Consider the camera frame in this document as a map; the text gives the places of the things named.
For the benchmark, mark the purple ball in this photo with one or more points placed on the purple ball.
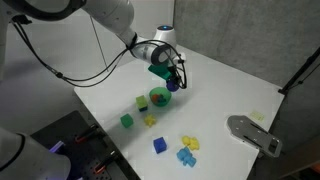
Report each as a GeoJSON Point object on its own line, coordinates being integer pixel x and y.
{"type": "Point", "coordinates": [172, 86]}

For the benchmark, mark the lime and blue block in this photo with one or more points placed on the lime and blue block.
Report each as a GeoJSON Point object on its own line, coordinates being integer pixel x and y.
{"type": "Point", "coordinates": [142, 102]}

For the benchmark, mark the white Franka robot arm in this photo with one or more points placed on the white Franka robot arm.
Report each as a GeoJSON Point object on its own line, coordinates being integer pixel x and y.
{"type": "Point", "coordinates": [110, 13]}

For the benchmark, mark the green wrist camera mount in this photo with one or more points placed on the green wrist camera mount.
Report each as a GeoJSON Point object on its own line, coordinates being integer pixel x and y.
{"type": "Point", "coordinates": [159, 70]}

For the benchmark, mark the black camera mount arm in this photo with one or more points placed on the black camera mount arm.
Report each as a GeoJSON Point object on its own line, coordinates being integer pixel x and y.
{"type": "Point", "coordinates": [22, 19]}

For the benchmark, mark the blue cube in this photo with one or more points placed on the blue cube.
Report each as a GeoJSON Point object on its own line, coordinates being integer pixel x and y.
{"type": "Point", "coordinates": [160, 145]}

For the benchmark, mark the grey metal bracket plate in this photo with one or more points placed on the grey metal bracket plate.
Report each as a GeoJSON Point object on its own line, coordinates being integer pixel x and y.
{"type": "Point", "coordinates": [250, 132]}

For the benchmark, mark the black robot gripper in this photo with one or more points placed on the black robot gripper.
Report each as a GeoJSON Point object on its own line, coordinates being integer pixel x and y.
{"type": "Point", "coordinates": [174, 71]}

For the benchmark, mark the small purple lit block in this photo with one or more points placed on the small purple lit block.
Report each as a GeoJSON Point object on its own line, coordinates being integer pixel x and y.
{"type": "Point", "coordinates": [57, 146]}

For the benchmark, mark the green translucent bowl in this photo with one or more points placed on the green translucent bowl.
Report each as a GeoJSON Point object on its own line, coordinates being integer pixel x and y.
{"type": "Point", "coordinates": [163, 101]}

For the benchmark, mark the orange toy piece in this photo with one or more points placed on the orange toy piece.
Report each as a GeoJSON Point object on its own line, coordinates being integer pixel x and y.
{"type": "Point", "coordinates": [154, 97]}

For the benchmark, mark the green cube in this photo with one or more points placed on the green cube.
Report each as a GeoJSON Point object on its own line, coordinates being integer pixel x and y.
{"type": "Point", "coordinates": [127, 120]}

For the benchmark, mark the yellow foam toy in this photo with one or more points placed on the yellow foam toy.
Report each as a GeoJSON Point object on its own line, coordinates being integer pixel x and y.
{"type": "Point", "coordinates": [190, 142]}

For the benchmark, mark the light blue foam toy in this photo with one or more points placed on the light blue foam toy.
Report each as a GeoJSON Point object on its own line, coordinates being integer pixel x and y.
{"type": "Point", "coordinates": [185, 156]}

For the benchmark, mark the yellow jack toy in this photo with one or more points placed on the yellow jack toy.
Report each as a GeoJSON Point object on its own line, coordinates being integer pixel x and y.
{"type": "Point", "coordinates": [150, 120]}

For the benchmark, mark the orange and black clamp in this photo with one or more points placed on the orange and black clamp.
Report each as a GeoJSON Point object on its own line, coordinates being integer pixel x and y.
{"type": "Point", "coordinates": [86, 133]}
{"type": "Point", "coordinates": [105, 162]}

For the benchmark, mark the black tripod pole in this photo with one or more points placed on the black tripod pole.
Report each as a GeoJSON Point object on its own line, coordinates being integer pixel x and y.
{"type": "Point", "coordinates": [300, 71]}

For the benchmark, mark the black perforated breadboard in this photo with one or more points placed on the black perforated breadboard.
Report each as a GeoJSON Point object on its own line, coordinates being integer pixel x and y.
{"type": "Point", "coordinates": [86, 150]}

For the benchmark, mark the pale yellow small tag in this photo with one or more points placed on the pale yellow small tag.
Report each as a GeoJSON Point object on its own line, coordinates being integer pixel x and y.
{"type": "Point", "coordinates": [257, 115]}

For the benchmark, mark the dark blue toy piece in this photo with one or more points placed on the dark blue toy piece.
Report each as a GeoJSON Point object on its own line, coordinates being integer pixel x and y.
{"type": "Point", "coordinates": [162, 98]}

